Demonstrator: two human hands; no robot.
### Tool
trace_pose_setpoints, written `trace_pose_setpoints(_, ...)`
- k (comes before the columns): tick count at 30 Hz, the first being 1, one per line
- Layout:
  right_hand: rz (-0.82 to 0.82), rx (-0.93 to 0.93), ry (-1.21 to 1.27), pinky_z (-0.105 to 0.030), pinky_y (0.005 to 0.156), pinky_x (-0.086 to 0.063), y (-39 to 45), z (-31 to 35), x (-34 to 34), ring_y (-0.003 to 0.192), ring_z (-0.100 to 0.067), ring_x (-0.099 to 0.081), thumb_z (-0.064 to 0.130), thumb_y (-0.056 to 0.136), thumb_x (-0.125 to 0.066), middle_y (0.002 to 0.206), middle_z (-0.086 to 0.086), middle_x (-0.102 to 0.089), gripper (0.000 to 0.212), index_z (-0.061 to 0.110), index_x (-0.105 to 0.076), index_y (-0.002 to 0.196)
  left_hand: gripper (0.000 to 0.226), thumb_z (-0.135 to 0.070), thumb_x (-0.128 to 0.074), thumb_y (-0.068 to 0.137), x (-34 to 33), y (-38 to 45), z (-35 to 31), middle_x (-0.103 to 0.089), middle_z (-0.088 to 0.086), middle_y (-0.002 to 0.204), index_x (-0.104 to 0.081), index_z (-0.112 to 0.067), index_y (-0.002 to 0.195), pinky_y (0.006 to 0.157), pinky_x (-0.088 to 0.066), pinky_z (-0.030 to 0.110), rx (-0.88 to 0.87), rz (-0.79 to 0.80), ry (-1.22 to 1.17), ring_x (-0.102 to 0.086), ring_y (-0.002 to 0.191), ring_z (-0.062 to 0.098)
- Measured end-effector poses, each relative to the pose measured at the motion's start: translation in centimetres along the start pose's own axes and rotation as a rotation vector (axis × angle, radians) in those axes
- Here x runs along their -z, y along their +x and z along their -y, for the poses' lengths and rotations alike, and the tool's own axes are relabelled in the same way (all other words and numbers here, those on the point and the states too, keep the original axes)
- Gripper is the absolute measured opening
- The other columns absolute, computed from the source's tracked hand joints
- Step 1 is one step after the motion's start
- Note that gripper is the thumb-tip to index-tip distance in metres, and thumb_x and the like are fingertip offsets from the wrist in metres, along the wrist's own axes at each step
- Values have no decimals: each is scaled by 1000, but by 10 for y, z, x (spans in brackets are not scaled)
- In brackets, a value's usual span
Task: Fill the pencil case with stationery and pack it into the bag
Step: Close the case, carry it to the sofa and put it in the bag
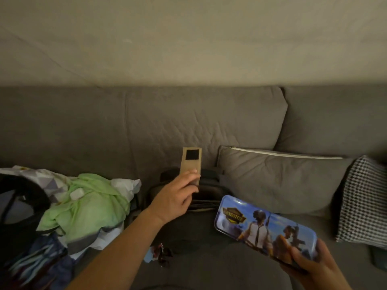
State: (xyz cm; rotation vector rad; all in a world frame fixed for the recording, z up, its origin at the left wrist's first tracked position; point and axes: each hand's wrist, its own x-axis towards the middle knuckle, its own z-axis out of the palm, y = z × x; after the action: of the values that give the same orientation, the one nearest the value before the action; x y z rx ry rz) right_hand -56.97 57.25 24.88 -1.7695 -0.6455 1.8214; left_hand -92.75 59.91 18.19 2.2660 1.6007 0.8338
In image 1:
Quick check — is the light green cloth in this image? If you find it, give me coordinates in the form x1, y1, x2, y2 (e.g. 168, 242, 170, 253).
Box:
36, 173, 131, 243

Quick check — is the black white houndstooth cushion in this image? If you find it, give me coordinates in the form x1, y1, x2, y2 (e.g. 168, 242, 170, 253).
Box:
335, 155, 387, 248

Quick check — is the person's left forearm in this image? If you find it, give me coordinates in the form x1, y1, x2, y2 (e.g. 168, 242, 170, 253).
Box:
67, 208, 165, 290

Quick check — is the tan cardboard box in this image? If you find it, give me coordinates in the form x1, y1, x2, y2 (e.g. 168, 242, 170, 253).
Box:
180, 147, 202, 186

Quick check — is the person's right hand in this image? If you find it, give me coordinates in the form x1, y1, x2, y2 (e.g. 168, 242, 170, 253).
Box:
274, 235, 353, 290

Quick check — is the grey cushion with white piping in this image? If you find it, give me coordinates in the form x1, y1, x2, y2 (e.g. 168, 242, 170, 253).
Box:
216, 145, 354, 219

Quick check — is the blue patterned cloth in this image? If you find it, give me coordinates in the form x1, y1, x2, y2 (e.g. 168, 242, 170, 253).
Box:
0, 232, 76, 290

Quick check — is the white patterned cloth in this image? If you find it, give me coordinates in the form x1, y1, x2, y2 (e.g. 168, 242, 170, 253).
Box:
0, 166, 142, 260

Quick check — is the keychain with keys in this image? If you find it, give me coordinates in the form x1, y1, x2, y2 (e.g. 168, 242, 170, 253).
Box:
143, 243, 174, 267

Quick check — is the grey sofa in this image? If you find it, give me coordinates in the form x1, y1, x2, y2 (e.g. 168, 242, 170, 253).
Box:
0, 85, 387, 290

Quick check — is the blue printed tin pencil case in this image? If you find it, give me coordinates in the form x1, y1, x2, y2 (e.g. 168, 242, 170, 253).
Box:
214, 195, 318, 270

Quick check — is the person's left hand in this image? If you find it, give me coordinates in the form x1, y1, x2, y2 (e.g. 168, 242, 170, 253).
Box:
148, 170, 201, 226

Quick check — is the black open bag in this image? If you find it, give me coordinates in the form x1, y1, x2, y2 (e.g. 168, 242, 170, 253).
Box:
145, 168, 235, 254

